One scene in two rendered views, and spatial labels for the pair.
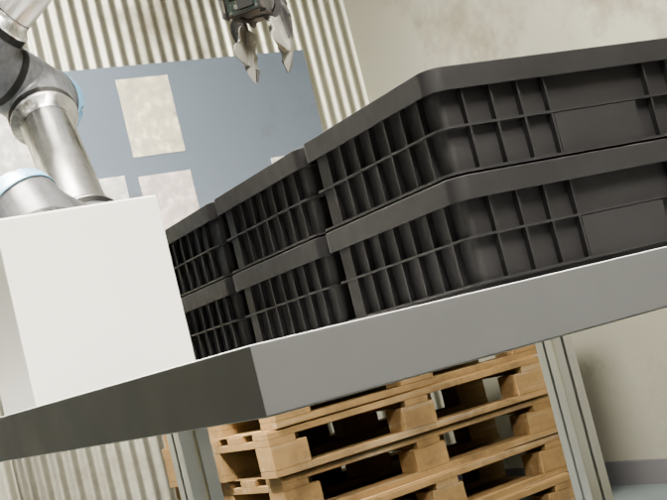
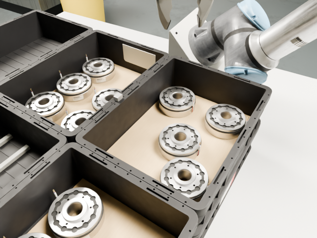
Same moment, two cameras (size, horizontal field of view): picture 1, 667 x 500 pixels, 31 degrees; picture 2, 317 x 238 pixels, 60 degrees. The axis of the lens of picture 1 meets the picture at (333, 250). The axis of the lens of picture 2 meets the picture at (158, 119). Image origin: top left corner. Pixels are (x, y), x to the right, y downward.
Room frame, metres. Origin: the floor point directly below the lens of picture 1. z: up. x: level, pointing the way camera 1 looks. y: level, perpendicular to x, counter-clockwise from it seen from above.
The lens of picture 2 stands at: (2.29, -0.22, 1.35)
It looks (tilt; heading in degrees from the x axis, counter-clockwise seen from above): 44 degrees down; 151
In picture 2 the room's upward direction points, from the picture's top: straight up
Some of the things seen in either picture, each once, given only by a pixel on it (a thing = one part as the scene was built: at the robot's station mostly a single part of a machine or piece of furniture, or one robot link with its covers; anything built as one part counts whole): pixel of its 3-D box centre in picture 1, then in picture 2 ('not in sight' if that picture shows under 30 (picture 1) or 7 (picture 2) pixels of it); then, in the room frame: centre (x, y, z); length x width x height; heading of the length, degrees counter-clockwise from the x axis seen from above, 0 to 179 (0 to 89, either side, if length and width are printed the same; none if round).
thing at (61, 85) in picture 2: not in sight; (74, 83); (1.58, -0.12, 0.86); 0.10 x 0.10 x 0.01
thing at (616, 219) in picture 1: (539, 231); not in sight; (1.38, -0.24, 0.76); 0.40 x 0.30 x 0.12; 118
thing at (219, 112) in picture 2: not in sight; (226, 115); (1.92, 0.18, 0.86); 0.05 x 0.05 x 0.01
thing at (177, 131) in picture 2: not in sight; (180, 137); (1.92, 0.04, 0.86); 0.05 x 0.05 x 0.01
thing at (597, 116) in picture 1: (515, 142); (22, 58); (1.38, -0.24, 0.87); 0.40 x 0.30 x 0.11; 118
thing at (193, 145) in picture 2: not in sight; (179, 138); (1.92, 0.04, 0.86); 0.10 x 0.10 x 0.01
